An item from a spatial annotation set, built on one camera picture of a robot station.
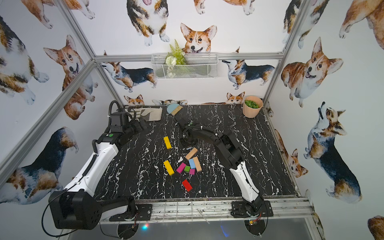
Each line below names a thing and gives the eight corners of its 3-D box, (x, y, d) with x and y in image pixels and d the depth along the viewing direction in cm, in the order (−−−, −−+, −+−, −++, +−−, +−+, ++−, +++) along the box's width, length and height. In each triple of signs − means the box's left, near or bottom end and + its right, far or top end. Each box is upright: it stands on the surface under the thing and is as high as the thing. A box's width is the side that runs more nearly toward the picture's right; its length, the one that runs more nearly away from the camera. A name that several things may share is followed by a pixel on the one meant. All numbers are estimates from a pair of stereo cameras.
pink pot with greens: (243, 119, 115) (246, 108, 106) (240, 105, 124) (243, 95, 115) (260, 119, 115) (265, 108, 106) (255, 105, 124) (260, 95, 115)
